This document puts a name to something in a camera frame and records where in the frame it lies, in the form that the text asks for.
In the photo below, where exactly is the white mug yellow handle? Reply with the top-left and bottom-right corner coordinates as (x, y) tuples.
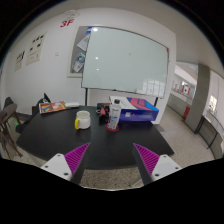
(74, 111), (91, 130)

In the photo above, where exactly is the round black table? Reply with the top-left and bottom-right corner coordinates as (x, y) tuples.
(17, 106), (174, 170)

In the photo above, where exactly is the red 3F wall sign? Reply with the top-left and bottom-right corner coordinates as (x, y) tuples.
(60, 19), (74, 28)

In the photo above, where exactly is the red round coaster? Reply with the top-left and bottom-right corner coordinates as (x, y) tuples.
(105, 124), (119, 132)

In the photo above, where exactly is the wooden chair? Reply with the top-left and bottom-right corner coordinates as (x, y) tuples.
(0, 97), (22, 157)

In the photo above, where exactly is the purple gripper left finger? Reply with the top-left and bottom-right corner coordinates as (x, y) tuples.
(40, 142), (92, 186)

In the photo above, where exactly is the black frame side table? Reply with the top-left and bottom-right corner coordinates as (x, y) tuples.
(196, 115), (224, 159)

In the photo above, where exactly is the blue cardboard box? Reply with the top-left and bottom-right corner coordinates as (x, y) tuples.
(109, 96), (159, 121)

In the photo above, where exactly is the clear plastic water bottle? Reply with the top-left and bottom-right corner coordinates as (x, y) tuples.
(108, 99), (121, 128)

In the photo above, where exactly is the white flat small box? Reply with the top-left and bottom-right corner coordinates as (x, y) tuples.
(65, 102), (80, 108)

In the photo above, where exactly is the grey concrete pillar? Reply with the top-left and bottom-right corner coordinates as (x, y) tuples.
(185, 64), (210, 133)

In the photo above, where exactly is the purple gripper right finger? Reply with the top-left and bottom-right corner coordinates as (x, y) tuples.
(131, 143), (183, 186)

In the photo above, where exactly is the red fire extinguisher box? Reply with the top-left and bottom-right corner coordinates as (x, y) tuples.
(183, 106), (190, 120)

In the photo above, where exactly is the wall poster left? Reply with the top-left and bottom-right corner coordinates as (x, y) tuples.
(15, 50), (25, 71)

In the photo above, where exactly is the orange colourful book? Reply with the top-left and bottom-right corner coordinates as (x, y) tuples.
(39, 101), (66, 114)

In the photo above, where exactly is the black and red object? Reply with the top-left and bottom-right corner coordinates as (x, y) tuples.
(96, 103), (110, 117)

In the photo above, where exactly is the wall poster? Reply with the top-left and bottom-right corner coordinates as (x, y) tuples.
(15, 50), (25, 71)
(26, 32), (47, 65)

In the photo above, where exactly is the wall poster right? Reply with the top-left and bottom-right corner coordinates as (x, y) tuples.
(26, 32), (47, 65)

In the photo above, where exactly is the large whiteboard on stand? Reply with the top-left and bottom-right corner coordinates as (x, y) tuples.
(82, 27), (169, 99)

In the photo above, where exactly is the grey pinboard with papers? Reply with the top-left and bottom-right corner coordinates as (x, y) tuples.
(67, 26), (92, 78)

